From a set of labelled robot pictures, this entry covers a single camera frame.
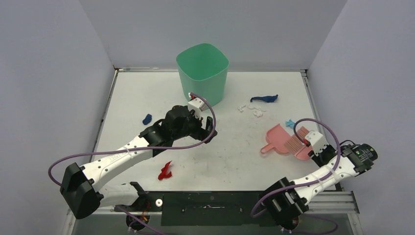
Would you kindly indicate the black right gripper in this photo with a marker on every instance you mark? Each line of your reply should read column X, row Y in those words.
column 319, row 154

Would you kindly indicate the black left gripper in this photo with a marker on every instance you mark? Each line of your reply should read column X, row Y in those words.
column 201, row 133

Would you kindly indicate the pink hand brush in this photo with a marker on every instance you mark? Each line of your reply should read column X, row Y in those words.
column 296, row 147

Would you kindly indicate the green plastic bin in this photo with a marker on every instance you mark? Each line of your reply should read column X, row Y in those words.
column 203, row 70

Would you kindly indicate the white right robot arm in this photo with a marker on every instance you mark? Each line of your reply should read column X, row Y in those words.
column 287, row 199

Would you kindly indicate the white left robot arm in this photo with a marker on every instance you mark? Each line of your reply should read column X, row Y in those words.
column 85, row 188

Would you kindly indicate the white paper scraps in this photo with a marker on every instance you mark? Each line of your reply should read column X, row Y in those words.
column 256, row 110

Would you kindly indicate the light blue paper scrap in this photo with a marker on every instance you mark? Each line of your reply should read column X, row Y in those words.
column 290, row 124

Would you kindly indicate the pink plastic dustpan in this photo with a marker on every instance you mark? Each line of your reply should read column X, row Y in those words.
column 276, row 137

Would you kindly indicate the small blue paper scrap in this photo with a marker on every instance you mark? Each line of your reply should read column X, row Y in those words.
column 147, row 120

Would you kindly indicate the long blue paper scrap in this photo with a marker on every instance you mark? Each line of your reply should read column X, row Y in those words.
column 266, row 99

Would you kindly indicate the red paper scrap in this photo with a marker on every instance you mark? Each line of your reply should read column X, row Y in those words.
column 165, row 172

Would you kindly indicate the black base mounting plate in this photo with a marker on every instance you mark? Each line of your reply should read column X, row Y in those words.
column 200, row 208

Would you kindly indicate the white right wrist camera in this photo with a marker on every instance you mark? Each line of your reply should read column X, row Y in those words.
column 317, row 141

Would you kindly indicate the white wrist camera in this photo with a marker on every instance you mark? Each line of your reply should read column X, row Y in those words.
column 195, row 104
column 317, row 141

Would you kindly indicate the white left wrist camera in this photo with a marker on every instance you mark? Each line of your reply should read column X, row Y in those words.
column 195, row 104

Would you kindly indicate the aluminium frame rail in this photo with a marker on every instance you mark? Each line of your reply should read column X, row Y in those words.
column 340, row 204

